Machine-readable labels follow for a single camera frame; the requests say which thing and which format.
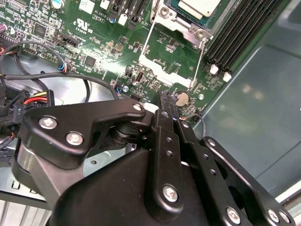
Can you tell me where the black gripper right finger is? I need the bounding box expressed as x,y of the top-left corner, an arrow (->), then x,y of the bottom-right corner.
170,94 -> 295,226

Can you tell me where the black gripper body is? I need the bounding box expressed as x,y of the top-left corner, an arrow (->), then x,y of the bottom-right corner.
46,149 -> 219,226

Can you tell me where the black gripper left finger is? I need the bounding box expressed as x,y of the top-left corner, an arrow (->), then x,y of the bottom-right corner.
11,90 -> 186,217

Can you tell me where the metal socket cover frame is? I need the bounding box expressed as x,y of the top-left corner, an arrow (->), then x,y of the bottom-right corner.
138,14 -> 214,88

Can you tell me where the silver CPU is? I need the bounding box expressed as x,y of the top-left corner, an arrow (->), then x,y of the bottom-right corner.
164,0 -> 222,25

